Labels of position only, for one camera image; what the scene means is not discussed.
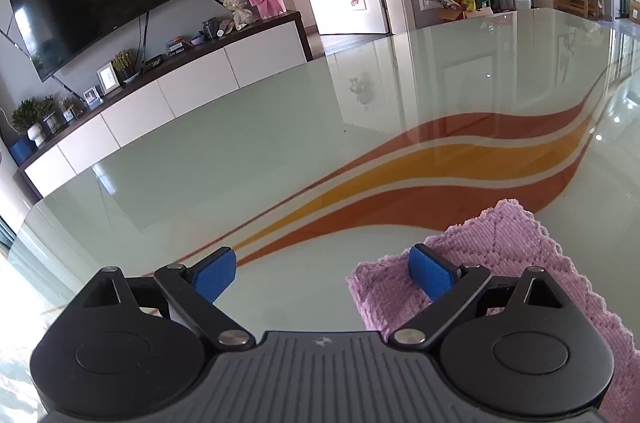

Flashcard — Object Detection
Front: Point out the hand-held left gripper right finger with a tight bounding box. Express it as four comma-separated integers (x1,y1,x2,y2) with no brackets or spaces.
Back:
389,243,567,350

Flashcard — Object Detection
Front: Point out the blue box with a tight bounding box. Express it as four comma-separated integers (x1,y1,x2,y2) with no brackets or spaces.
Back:
9,138,34,166

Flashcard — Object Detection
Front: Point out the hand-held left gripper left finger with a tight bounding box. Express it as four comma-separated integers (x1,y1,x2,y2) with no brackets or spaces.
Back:
80,247,256,350

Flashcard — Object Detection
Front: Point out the green plant in white pot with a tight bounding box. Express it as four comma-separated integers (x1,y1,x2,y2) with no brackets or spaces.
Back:
11,96,57,148

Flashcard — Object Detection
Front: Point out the large white photo frame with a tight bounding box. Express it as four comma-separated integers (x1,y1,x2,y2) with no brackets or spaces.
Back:
96,62,121,96

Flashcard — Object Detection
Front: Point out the wrapped flower bouquet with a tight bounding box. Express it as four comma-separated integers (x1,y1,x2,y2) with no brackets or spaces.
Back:
221,0,256,32

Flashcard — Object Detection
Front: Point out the yellow-green plant in vase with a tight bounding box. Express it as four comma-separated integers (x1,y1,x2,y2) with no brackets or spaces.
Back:
111,49,142,83

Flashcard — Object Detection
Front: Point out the white television cabinet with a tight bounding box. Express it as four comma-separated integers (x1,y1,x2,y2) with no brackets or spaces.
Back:
19,10,315,202

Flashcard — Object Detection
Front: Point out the white standing air conditioner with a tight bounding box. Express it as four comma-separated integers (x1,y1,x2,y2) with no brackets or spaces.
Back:
0,148,37,229

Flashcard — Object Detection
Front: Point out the cardboard box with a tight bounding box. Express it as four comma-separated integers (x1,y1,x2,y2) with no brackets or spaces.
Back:
436,5,471,23

